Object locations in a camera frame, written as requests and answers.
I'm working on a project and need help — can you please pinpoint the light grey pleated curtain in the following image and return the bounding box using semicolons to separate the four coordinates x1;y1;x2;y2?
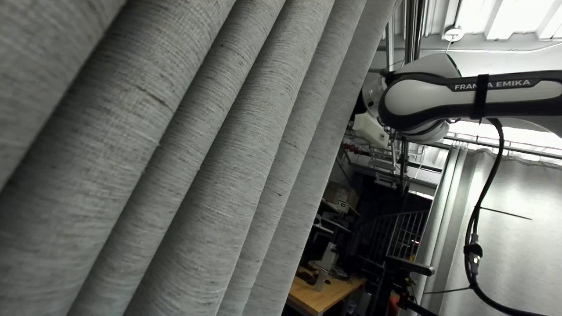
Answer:
0;0;396;316

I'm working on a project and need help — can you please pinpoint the wooden workbench top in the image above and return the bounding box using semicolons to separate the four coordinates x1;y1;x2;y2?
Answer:
285;277;364;316

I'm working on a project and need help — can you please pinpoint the black wire rack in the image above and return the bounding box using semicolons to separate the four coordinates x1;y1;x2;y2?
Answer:
356;210;426;261

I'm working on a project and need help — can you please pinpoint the white ceiling sensor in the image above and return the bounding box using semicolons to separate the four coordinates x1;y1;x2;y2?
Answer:
440;24;463;42

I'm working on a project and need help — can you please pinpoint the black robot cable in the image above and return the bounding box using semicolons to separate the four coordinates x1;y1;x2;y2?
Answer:
461;117;545;316

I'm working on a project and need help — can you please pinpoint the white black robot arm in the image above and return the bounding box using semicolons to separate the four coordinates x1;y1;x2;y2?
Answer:
364;52;562;144

